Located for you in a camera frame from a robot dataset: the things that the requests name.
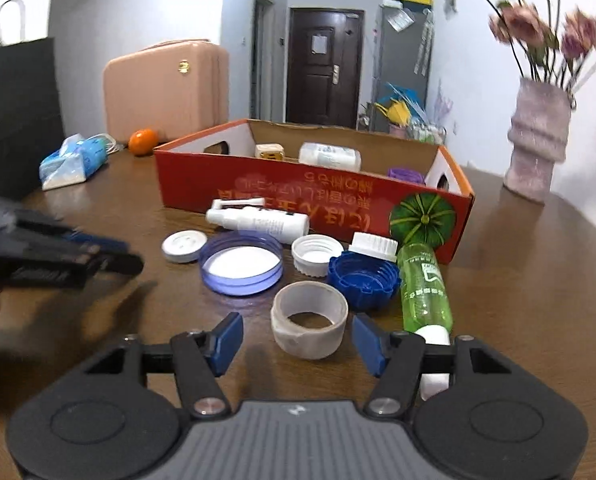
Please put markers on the grey refrigerator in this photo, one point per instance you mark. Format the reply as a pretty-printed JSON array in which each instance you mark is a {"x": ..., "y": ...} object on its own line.
[{"x": 403, "y": 55}]

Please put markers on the yellow plastic item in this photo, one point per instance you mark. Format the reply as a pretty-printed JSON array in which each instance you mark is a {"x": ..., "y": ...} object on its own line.
[{"x": 395, "y": 112}]

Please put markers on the small beige cube box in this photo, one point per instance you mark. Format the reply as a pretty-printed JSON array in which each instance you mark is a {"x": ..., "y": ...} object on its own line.
[{"x": 269, "y": 152}]

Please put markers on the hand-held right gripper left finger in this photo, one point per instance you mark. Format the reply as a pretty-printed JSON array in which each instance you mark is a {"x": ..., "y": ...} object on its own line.
[{"x": 227, "y": 336}]

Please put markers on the dark brown entrance door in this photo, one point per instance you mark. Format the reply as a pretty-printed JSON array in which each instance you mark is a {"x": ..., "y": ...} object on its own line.
[{"x": 325, "y": 70}]

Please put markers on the clear purple round lid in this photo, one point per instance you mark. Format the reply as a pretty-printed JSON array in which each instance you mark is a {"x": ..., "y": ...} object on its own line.
[{"x": 240, "y": 267}]

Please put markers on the blue ribbed cap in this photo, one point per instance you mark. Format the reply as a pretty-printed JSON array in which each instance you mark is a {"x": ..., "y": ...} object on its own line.
[{"x": 363, "y": 280}]

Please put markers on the red cardboard box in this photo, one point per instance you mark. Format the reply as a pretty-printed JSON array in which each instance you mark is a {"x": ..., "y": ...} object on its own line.
[{"x": 338, "y": 205}]

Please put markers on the paper note on refrigerator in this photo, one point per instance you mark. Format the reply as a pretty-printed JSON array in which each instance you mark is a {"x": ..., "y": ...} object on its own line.
[{"x": 400, "y": 19}]

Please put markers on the pink suitcase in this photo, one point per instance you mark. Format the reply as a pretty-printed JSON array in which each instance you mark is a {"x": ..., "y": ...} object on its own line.
[{"x": 165, "y": 90}]

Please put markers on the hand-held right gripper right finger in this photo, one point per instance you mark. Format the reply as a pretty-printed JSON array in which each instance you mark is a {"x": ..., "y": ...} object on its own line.
[{"x": 366, "y": 342}]

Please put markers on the dried pink roses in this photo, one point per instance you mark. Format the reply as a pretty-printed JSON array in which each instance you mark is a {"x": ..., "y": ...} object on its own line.
[{"x": 528, "y": 25}]

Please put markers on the white spray bottle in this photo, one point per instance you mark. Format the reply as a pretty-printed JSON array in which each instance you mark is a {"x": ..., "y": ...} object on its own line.
[{"x": 258, "y": 221}]

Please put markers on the pink ceramic vase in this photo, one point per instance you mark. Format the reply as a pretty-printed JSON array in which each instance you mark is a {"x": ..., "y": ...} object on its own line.
[{"x": 538, "y": 140}]

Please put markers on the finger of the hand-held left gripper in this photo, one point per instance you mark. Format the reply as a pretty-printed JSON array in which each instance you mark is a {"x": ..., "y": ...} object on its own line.
[
  {"x": 120, "y": 263},
  {"x": 102, "y": 242}
]

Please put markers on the white round cap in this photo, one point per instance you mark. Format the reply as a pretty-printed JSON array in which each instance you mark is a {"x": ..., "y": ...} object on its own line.
[{"x": 183, "y": 246}]

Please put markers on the black paper bag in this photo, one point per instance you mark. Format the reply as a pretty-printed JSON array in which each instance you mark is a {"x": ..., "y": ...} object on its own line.
[{"x": 17, "y": 120}]

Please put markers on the green spray bottle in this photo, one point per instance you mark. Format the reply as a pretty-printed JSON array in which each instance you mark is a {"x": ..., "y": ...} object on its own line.
[{"x": 423, "y": 290}]

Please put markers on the white cotton swab bottle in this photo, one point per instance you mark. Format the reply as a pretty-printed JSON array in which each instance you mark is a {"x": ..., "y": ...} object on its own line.
[{"x": 330, "y": 156}]

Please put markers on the dark side door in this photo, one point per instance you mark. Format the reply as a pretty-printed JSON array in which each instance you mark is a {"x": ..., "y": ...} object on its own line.
[{"x": 262, "y": 60}]

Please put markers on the blue folding hanger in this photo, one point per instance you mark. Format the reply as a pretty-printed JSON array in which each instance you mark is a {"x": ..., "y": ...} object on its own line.
[{"x": 403, "y": 94}]

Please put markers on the white ribbed cap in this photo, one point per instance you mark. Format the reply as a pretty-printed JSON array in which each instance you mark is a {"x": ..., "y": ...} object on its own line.
[
  {"x": 318, "y": 256},
  {"x": 375, "y": 246}
]

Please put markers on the clear tape roll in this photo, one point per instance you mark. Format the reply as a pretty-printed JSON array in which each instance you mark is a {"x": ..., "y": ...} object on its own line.
[{"x": 303, "y": 337}]

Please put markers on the blue tissue pack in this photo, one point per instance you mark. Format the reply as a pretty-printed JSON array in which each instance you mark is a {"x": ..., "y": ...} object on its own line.
[{"x": 70, "y": 162}]

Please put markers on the orange fruit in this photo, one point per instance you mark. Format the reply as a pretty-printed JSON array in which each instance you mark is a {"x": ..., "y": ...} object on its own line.
[{"x": 142, "y": 142}]

